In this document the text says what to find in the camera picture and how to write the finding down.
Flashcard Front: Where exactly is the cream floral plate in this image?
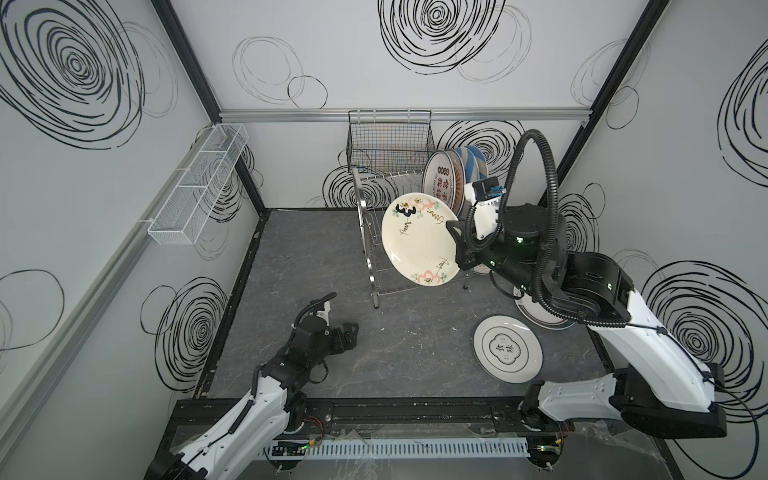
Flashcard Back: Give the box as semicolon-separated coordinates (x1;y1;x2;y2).
381;192;460;287

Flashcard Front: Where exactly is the red text green rim plate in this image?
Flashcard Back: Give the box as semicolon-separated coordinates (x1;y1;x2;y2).
421;150;464;216

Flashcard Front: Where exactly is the large blue striped plate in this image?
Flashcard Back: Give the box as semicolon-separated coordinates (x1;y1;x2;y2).
456;145;488;183

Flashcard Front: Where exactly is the white plate thin green line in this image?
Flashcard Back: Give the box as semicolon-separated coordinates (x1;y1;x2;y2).
472;315;543;384

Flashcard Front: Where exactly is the sunburst plate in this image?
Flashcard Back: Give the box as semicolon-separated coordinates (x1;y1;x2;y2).
453;147;470;206

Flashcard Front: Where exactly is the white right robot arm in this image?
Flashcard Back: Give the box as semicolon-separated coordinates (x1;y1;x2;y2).
446;204;727;439

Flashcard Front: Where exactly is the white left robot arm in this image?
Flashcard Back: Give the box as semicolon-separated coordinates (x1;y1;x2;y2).
144;315;359;479

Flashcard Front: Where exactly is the stainless steel dish rack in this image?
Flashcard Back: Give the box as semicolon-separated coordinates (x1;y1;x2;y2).
351;169;460;307

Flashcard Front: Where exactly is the green rim red ring plate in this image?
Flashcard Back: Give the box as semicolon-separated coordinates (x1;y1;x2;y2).
513;288;574;331

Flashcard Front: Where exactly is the black wire wall basket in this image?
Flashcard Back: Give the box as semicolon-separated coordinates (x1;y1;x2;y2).
345;120;436;176

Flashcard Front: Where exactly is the white slotted cable duct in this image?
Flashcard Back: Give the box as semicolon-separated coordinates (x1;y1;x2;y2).
255;437;530;462

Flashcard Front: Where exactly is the white wire wall shelf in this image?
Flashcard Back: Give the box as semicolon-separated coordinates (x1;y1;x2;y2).
147;123;248;246

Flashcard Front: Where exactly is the aluminium wall rail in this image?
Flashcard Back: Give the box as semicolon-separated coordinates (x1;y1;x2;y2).
220;107;592;123

